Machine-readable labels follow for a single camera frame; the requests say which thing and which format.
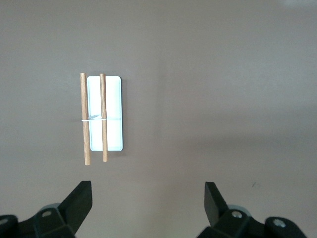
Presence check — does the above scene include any white rubber band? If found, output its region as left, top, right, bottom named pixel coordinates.
left=80, top=114, right=122, bottom=122

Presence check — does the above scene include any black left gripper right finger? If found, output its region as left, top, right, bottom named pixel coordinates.
left=198, top=182, right=267, bottom=238

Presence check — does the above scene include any light wooden rack rod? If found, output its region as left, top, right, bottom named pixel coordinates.
left=99, top=73, right=109, bottom=162
left=80, top=72, right=92, bottom=166

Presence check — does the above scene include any white rack base plate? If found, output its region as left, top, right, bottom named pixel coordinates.
left=86, top=75, right=124, bottom=152

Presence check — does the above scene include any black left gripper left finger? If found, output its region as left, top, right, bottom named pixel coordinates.
left=19, top=181, right=93, bottom=238

